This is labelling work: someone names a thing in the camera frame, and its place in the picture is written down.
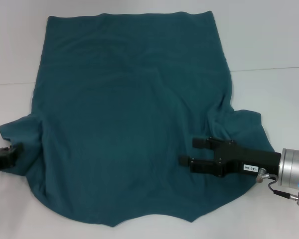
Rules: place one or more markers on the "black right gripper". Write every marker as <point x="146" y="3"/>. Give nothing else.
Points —
<point x="249" y="156"/>

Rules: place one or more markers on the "teal blue t-shirt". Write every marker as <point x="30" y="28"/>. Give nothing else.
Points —
<point x="129" y="99"/>

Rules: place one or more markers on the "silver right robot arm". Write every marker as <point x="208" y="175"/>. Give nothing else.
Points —
<point x="292" y="169"/>

